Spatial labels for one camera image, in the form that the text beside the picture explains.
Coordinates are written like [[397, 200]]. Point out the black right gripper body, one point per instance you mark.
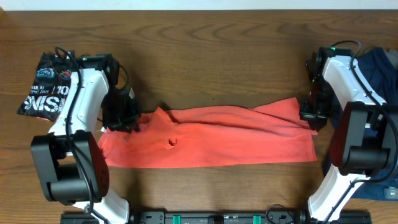
[[317, 108]]

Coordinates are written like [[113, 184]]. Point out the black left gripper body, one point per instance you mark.
[[119, 114]]

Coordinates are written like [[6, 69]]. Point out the orange printed t-shirt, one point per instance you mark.
[[213, 136]]

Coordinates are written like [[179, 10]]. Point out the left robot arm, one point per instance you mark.
[[71, 167]]

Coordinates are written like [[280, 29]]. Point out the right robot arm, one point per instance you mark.
[[335, 190]]

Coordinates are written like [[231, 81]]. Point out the folded black printed t-shirt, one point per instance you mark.
[[50, 88]]

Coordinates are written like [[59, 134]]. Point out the dark blue denim garment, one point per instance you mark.
[[379, 93]]

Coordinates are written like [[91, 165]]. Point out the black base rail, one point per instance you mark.
[[274, 214]]

